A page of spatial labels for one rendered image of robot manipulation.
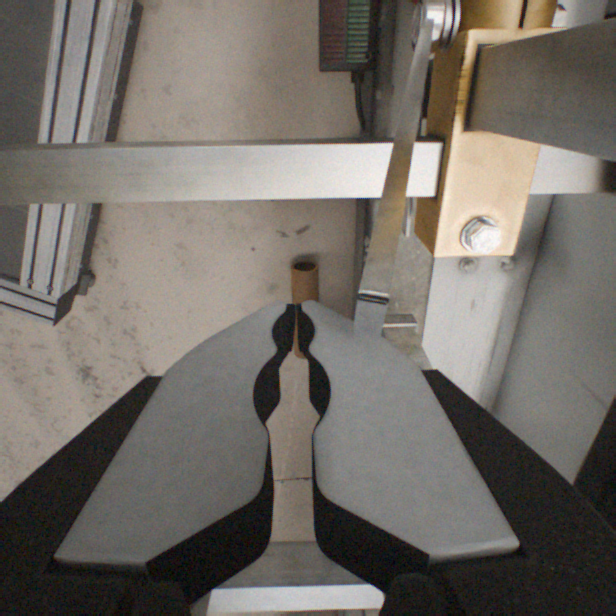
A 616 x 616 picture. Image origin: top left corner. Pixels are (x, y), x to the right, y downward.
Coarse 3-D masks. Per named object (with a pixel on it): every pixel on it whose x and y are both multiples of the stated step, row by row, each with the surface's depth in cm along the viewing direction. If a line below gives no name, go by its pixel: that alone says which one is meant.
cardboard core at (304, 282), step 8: (296, 264) 116; (304, 264) 117; (312, 264) 116; (296, 272) 111; (304, 272) 110; (312, 272) 111; (296, 280) 112; (304, 280) 112; (312, 280) 112; (296, 288) 114; (304, 288) 113; (312, 288) 114; (296, 296) 115; (304, 296) 114; (312, 296) 115; (296, 320) 119; (296, 328) 121; (296, 336) 122; (296, 344) 124; (296, 352) 125
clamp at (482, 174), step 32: (480, 0) 19; (512, 0) 18; (544, 0) 18; (480, 32) 19; (512, 32) 19; (544, 32) 19; (448, 64) 21; (448, 96) 21; (448, 128) 21; (448, 160) 21; (480, 160) 21; (512, 160) 21; (448, 192) 22; (480, 192) 22; (512, 192) 22; (416, 224) 27; (448, 224) 23; (512, 224) 23; (448, 256) 24; (480, 256) 24
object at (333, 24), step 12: (324, 0) 31; (336, 0) 31; (324, 12) 32; (336, 12) 32; (324, 24) 32; (336, 24) 32; (324, 36) 32; (336, 36) 32; (324, 48) 33; (336, 48) 33; (324, 60) 33; (336, 60) 33
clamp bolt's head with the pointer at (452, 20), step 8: (416, 0) 25; (448, 0) 19; (456, 0) 19; (416, 8) 20; (448, 8) 19; (456, 8) 19; (416, 16) 20; (448, 16) 19; (456, 16) 19; (416, 24) 20; (448, 24) 20; (456, 24) 19; (416, 32) 20; (448, 32) 20; (456, 32) 20; (416, 40) 20; (448, 40) 20; (440, 48) 21; (448, 48) 20
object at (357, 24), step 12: (348, 0) 31; (360, 0) 31; (348, 12) 32; (360, 12) 32; (348, 24) 32; (360, 24) 32; (348, 36) 32; (360, 36) 32; (348, 48) 33; (360, 48) 33; (348, 60) 33; (360, 60) 33
